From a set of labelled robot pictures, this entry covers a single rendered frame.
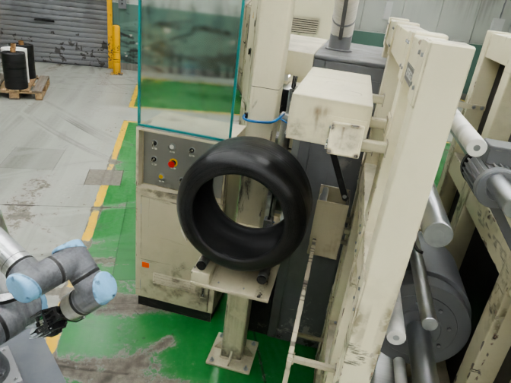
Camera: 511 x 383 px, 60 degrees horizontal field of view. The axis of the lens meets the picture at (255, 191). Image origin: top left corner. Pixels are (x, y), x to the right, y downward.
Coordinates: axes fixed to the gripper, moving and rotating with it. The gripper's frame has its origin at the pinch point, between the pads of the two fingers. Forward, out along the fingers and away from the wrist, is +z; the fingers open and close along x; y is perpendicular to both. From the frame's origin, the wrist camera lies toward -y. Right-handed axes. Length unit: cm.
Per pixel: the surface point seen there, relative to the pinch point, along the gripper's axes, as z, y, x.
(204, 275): -29, -67, 4
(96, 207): 129, -219, -121
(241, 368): 12, -132, 55
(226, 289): -33, -72, 14
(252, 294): -42, -76, 22
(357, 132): -121, -16, -3
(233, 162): -73, -48, -26
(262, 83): -94, -72, -57
